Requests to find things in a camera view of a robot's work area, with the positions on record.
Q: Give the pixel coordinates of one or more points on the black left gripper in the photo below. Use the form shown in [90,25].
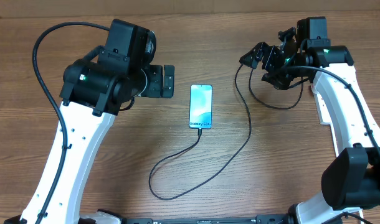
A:
[156,89]

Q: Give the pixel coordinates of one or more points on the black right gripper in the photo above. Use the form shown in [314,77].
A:
[271,56]

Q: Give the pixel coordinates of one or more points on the blue Galaxy smartphone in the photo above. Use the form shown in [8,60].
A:
[200,108]

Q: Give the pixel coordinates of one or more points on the white power strip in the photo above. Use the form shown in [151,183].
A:
[323,114]

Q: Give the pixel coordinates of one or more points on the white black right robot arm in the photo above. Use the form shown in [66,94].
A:
[351,183]

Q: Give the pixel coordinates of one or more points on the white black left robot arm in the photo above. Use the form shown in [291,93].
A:
[96,88]

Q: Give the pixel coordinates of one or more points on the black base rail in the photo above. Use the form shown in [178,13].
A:
[205,221]

